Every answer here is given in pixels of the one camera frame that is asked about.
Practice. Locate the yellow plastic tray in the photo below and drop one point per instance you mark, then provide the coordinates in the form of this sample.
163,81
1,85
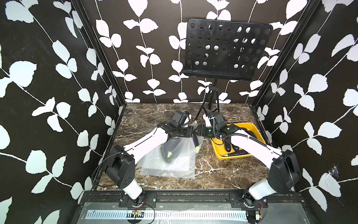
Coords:
219,148

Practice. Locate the clear zip-top bag top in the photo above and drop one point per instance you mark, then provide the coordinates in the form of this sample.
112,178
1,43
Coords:
188,145

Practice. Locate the white perforated strip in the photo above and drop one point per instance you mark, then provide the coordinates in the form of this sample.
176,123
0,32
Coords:
165,215

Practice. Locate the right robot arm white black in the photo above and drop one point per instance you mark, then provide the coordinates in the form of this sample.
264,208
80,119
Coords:
284,171

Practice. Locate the stack of clear zip-top bags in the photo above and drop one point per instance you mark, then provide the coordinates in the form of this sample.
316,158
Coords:
153,164

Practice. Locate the black perforated music stand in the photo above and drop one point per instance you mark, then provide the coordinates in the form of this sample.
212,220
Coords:
223,50

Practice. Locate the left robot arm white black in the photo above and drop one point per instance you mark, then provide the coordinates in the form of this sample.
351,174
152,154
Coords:
120,166

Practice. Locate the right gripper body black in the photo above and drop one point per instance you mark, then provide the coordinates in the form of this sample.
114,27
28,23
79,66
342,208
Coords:
208,132

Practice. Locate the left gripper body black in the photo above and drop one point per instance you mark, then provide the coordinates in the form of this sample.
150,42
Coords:
184,132

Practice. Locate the black front mounting rail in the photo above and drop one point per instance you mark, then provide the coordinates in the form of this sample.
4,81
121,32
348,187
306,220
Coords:
211,196

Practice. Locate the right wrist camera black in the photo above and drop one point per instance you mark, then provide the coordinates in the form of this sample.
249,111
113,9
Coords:
217,120

